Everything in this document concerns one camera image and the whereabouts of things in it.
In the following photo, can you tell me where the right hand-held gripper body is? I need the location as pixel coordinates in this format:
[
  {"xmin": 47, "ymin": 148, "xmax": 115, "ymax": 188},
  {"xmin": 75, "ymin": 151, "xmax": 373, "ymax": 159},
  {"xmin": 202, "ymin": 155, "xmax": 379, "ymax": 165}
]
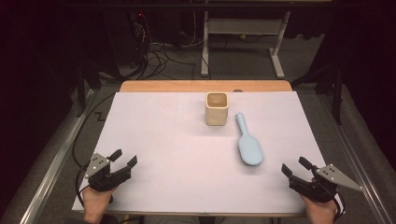
[{"xmin": 289, "ymin": 163, "xmax": 364, "ymax": 204}]

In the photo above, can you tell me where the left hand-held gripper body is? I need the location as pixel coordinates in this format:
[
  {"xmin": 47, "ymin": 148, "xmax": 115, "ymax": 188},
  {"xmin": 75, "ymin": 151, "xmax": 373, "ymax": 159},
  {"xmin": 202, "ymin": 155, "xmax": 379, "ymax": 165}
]
[{"xmin": 83, "ymin": 152, "xmax": 134, "ymax": 193}]

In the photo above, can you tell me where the light blue hairbrush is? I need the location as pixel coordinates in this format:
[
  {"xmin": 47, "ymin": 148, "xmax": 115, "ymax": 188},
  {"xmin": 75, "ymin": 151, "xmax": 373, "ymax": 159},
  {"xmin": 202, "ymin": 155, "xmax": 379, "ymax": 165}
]
[{"xmin": 234, "ymin": 112, "xmax": 264, "ymax": 167}]

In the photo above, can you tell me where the cream square cup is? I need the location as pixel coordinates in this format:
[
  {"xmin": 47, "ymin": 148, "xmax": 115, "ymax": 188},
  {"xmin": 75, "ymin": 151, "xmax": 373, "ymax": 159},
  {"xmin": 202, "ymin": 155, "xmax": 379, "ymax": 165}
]
[{"xmin": 205, "ymin": 91, "xmax": 230, "ymax": 127}]

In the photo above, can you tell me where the person's right hand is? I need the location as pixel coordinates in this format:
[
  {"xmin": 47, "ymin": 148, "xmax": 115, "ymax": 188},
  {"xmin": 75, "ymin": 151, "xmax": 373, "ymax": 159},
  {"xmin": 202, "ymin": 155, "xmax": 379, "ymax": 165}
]
[{"xmin": 300, "ymin": 192, "xmax": 339, "ymax": 224}]

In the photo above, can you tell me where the person's left hand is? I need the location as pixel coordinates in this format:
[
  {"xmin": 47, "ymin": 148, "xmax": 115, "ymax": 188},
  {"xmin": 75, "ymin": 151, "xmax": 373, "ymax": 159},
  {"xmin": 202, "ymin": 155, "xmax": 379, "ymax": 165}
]
[{"xmin": 81, "ymin": 186, "xmax": 119, "ymax": 224}]

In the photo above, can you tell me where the black metal stand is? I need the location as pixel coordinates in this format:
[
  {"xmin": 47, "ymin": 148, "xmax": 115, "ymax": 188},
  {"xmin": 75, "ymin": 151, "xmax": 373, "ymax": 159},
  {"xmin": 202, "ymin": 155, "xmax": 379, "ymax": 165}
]
[
  {"xmin": 74, "ymin": 60, "xmax": 106, "ymax": 119},
  {"xmin": 290, "ymin": 60, "xmax": 345, "ymax": 126}
]

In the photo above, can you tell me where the wooden table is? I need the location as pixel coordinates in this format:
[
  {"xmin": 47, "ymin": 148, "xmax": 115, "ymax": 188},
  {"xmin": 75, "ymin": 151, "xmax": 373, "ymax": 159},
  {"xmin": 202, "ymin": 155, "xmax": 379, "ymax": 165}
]
[{"xmin": 74, "ymin": 79, "xmax": 307, "ymax": 218}]

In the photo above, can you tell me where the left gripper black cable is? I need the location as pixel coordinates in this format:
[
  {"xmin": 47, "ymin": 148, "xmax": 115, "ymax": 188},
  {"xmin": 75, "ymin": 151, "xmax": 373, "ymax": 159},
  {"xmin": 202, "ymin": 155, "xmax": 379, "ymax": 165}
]
[{"xmin": 72, "ymin": 92, "xmax": 117, "ymax": 208}]

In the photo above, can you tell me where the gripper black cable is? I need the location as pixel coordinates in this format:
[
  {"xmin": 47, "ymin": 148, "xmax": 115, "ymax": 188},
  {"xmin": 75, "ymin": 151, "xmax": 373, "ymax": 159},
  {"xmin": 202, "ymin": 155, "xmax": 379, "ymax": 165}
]
[
  {"xmin": 332, "ymin": 190, "xmax": 347, "ymax": 222},
  {"xmin": 72, "ymin": 92, "xmax": 117, "ymax": 208}
]

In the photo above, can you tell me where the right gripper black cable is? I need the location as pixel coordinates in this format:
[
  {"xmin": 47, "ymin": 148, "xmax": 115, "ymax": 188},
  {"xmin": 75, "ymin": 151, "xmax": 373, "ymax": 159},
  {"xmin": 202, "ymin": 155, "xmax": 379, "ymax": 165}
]
[{"xmin": 332, "ymin": 190, "xmax": 347, "ymax": 222}]

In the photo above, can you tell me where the silver metal floor rail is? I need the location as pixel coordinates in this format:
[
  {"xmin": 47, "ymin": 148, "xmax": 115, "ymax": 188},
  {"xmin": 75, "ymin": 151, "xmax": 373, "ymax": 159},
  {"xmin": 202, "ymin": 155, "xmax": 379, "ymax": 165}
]
[
  {"xmin": 316, "ymin": 92, "xmax": 393, "ymax": 224},
  {"xmin": 18, "ymin": 88, "xmax": 96, "ymax": 224}
]

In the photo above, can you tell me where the bundle of black cables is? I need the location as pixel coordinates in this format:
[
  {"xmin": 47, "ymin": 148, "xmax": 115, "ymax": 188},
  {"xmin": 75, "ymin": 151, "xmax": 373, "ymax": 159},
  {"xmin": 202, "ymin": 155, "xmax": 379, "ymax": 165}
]
[{"xmin": 132, "ymin": 12, "xmax": 198, "ymax": 80}]

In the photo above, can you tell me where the white metal desk frame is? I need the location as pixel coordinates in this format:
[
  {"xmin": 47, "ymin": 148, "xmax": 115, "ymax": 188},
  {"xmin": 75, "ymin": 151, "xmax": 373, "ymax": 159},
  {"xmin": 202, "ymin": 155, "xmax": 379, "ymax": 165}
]
[{"xmin": 200, "ymin": 10, "xmax": 291, "ymax": 80}]

